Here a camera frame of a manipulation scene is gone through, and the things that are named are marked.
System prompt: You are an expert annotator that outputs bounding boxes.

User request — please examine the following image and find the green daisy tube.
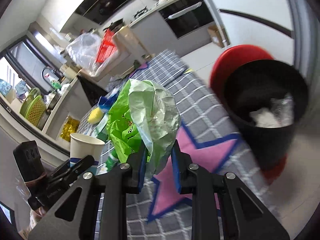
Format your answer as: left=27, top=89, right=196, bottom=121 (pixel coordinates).
left=98, top=149, right=119, bottom=174

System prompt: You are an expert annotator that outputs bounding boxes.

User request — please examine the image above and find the white paper cup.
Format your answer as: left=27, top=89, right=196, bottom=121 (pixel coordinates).
left=70, top=133, right=105, bottom=168

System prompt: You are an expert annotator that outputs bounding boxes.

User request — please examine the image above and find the green wrapper bag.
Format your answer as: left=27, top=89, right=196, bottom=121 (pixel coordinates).
left=106, top=79, right=181, bottom=178

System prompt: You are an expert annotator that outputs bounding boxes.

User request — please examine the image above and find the yellow sponge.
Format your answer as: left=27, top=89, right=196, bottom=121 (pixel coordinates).
left=87, top=107, right=104, bottom=125

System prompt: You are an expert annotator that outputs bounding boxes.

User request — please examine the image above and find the black trash bin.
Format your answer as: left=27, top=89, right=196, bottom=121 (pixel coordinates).
left=223, top=60, right=309, bottom=169

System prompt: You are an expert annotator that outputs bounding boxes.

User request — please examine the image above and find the black kitchen faucet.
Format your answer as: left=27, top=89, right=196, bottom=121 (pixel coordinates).
left=41, top=66, right=63, bottom=85

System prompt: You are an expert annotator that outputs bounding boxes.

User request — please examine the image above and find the grey checked tablecloth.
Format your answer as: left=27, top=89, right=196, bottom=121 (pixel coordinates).
left=76, top=49, right=276, bottom=240

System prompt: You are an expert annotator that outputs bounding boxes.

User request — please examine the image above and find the gold foil bag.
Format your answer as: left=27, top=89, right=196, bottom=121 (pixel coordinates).
left=60, top=115, right=80, bottom=142

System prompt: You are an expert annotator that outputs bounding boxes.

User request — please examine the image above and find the green colander basket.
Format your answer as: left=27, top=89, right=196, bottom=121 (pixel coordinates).
left=20, top=87, right=47, bottom=127

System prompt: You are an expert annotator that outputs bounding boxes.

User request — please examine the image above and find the blue crumpled wrapper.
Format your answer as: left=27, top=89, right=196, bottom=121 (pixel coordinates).
left=98, top=89, right=119, bottom=113

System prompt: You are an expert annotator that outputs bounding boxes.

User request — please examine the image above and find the black plastic bag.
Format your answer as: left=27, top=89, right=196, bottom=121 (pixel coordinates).
left=77, top=75, right=108, bottom=107

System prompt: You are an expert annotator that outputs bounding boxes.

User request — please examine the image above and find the red round stool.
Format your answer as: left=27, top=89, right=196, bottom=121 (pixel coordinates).
left=209, top=44, right=287, bottom=185

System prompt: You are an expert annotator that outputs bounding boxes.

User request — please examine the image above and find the beige plastic chair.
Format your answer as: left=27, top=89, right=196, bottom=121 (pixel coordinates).
left=78, top=25, right=154, bottom=82

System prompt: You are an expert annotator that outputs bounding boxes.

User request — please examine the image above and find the red plastic basket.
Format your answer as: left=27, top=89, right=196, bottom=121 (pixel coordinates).
left=95, top=29, right=118, bottom=63

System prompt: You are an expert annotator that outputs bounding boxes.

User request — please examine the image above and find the large clear plastic bag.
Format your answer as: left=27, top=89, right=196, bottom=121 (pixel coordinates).
left=66, top=33, right=102, bottom=72

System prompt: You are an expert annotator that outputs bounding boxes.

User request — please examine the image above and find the cardboard box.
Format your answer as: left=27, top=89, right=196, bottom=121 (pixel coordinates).
left=207, top=25, right=231, bottom=48

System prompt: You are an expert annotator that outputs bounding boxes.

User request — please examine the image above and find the black built-in oven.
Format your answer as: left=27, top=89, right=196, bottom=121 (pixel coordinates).
left=159, top=0, right=214, bottom=38

